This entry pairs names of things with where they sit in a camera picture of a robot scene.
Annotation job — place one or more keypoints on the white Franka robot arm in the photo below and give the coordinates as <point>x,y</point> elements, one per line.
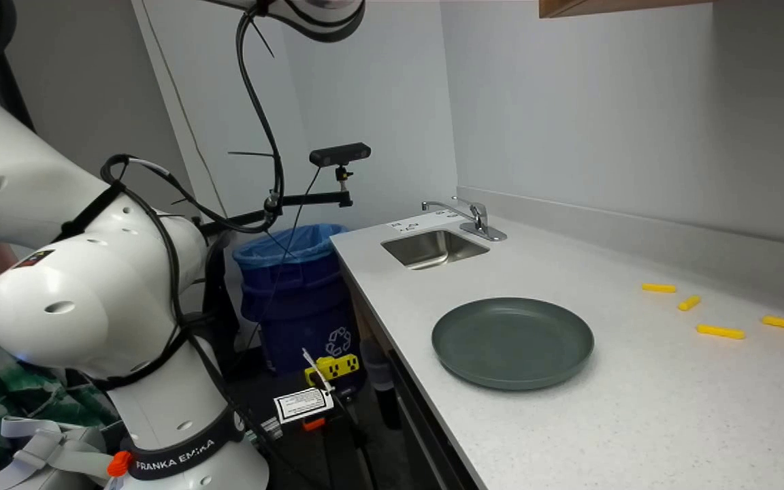
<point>66,302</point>

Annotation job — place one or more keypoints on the dark base cabinet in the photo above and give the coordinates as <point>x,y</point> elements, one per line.
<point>410,409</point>

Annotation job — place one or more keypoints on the stainless steel sink basin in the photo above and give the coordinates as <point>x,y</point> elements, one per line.
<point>435,247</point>

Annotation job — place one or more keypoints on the grey metal faucet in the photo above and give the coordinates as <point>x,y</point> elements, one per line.
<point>474,219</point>

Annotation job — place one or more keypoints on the blue recycling bin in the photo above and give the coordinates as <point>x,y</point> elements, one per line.
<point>297,310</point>

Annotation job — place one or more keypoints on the dark green round plate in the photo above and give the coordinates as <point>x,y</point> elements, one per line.
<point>514,344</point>

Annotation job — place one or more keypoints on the white paper tag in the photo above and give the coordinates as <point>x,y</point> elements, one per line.
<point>301,404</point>

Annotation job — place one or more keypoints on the orange round knob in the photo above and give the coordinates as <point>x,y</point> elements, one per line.
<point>119,464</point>

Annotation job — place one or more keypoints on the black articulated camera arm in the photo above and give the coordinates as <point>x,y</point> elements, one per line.
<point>319,198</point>

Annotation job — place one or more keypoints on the small black camera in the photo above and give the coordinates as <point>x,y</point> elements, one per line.
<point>338,153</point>

